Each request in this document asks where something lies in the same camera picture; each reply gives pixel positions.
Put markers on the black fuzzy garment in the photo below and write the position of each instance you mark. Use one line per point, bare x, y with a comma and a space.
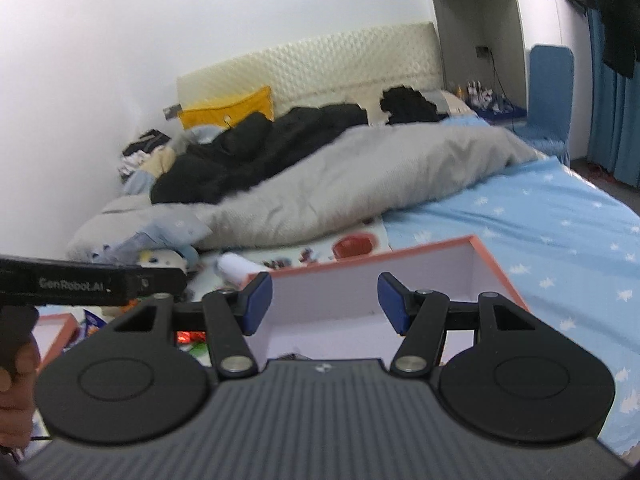
407, 105

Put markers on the small green snack packet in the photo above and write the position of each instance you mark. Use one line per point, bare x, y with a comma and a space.
201, 350

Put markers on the white pillow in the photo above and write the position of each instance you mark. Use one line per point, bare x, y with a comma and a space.
452, 102

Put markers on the black hanging jacket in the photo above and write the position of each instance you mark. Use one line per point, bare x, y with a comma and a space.
620, 15

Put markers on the blue curtain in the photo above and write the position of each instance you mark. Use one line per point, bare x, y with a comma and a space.
615, 125

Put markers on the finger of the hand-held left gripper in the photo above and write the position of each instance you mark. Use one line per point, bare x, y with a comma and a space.
157, 285

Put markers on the fruit-print mat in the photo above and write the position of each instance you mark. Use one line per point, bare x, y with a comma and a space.
310, 252

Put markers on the white spray bottle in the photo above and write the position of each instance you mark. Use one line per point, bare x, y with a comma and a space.
235, 266

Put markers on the red snack packet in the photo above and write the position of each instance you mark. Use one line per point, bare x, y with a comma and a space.
190, 338

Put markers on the blue star-print bed sheet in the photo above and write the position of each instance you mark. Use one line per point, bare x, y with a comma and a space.
550, 240

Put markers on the black wall socket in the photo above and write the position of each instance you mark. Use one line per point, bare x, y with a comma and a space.
483, 51

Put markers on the yellow pillow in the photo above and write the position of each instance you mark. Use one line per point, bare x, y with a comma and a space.
220, 110

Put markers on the blue chair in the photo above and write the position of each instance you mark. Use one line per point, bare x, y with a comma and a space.
547, 95

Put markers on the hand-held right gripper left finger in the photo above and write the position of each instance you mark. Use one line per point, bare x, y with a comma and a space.
258, 305

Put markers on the blue plastic bag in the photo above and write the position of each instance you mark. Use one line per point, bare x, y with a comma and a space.
165, 232

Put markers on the grey wall plate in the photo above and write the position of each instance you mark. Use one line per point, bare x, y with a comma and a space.
172, 111

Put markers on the grey duvet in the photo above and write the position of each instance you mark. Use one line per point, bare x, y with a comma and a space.
375, 180

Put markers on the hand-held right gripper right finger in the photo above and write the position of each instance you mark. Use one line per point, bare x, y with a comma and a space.
392, 305

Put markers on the pile of folded clothes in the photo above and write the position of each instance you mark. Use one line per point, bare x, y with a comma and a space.
142, 152

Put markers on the cream padded headboard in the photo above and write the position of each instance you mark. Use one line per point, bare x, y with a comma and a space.
325, 60

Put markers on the pink-rimmed box lid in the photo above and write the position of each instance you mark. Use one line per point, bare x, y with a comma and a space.
52, 340

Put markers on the person's left hand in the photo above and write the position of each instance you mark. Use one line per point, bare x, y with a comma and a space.
25, 360

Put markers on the black padded jacket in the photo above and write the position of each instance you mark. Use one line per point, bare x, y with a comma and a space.
240, 155

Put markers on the blue snack packet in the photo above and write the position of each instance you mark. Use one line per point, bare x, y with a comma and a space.
94, 324

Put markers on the pink-rimmed cardboard box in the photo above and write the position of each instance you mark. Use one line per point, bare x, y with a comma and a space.
325, 305

